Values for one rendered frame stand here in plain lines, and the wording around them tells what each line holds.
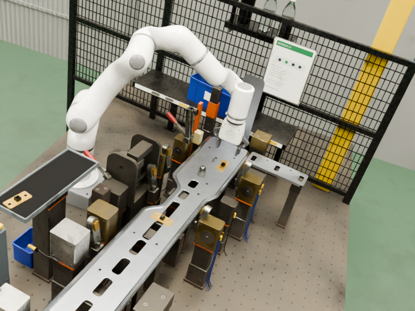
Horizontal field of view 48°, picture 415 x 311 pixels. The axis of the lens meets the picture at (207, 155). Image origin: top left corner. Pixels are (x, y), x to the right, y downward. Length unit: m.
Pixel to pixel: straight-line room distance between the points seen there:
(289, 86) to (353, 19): 1.79
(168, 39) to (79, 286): 0.91
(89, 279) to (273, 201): 1.22
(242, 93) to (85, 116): 0.63
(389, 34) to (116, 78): 1.24
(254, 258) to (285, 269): 0.15
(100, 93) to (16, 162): 1.81
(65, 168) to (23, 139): 2.16
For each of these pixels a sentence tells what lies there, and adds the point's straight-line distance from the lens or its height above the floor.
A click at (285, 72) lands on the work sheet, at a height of 1.29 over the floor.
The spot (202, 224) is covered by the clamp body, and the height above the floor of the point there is 1.04.
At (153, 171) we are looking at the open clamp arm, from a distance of 1.85.
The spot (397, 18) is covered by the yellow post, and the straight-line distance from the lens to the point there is 2.29.
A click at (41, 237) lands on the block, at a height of 0.93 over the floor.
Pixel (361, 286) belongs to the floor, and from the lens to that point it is 3.32.
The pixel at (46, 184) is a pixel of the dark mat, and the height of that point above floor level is 1.16.
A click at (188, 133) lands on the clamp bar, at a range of 2.09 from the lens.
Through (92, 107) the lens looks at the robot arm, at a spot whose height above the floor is 1.23.
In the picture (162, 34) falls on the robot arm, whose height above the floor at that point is 1.57.
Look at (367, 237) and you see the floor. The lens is 3.69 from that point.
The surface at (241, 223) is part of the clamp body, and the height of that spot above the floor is 0.80.
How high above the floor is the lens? 2.23
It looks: 35 degrees down
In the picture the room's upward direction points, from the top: 14 degrees clockwise
